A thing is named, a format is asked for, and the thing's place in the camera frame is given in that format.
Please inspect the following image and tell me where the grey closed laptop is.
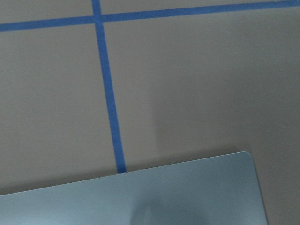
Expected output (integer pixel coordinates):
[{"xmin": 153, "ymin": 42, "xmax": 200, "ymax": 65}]
[{"xmin": 0, "ymin": 152, "xmax": 268, "ymax": 225}]

